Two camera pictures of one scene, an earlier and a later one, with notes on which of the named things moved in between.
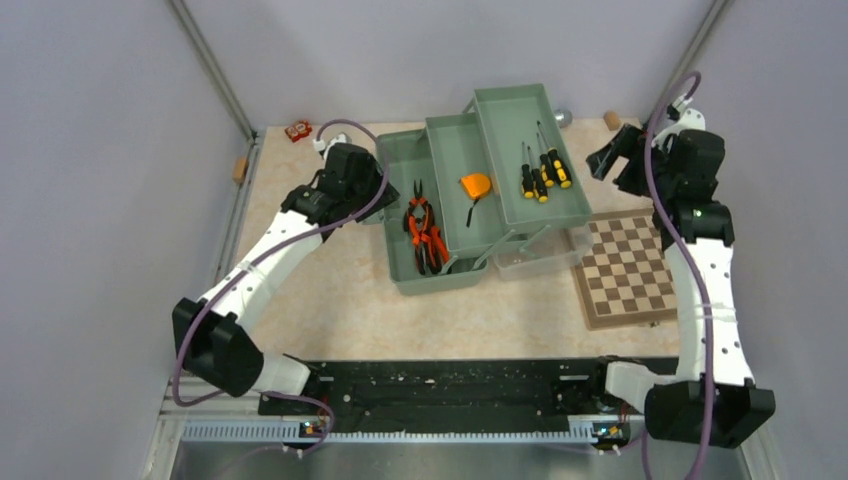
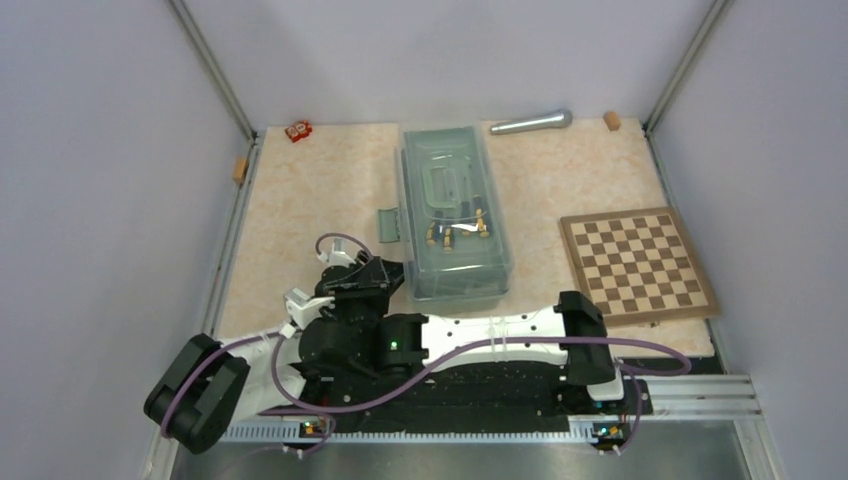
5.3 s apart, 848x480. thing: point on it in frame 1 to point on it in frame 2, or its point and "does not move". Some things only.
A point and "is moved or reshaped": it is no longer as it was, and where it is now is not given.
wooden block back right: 612,120 does not move
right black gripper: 628,143 to 346,293
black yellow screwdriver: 560,173 to 478,209
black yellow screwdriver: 537,187 to 448,239
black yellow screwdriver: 526,176 to 434,233
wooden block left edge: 240,170 does not move
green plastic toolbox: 460,187 is moved or reshaped
